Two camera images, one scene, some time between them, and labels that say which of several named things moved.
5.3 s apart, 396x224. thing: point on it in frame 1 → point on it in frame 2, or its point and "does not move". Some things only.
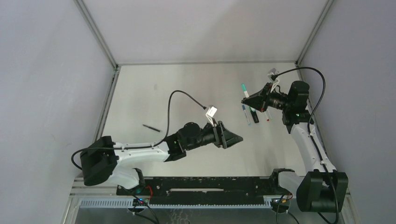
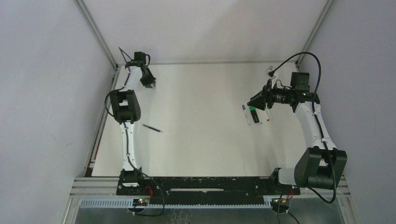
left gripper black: x=220 y=134 → x=148 y=80
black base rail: x=202 y=190 does not move
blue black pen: x=152 y=128 does not move
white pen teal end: x=244 y=90 → x=260 y=119
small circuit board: x=142 y=202 does not move
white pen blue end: x=244 y=109 does not move
